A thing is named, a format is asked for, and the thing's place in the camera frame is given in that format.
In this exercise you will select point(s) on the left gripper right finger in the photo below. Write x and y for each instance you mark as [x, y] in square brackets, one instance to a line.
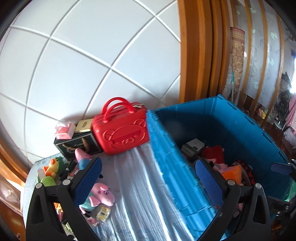
[243, 211]

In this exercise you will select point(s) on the orange-dressed pig plush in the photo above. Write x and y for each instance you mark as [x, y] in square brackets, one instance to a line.
[232, 172]

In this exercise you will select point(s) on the green frog plush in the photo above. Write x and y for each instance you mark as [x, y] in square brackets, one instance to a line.
[48, 181]

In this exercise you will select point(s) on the duck plush green hood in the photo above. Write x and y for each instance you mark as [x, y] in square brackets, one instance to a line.
[56, 167]

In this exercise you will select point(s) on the yellow square packet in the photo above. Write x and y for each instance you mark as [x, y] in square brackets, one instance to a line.
[103, 213]

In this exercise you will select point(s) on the teal-dressed pig plush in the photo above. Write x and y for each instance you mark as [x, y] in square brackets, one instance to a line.
[99, 194]

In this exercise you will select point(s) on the blue-bodied pig plush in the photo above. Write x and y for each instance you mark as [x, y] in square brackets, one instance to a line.
[83, 159]

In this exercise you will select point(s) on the black gift bag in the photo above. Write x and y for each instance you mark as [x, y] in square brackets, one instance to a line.
[85, 141]

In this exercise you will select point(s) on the pink tissue pack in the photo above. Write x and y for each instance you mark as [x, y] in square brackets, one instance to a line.
[64, 131]

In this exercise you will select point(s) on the blue plastic crate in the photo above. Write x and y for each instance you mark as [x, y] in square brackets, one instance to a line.
[216, 130]

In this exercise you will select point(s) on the gold small box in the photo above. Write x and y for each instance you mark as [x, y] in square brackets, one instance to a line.
[83, 126]

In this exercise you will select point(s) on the red bear suitcase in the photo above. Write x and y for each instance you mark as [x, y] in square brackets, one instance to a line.
[121, 126]

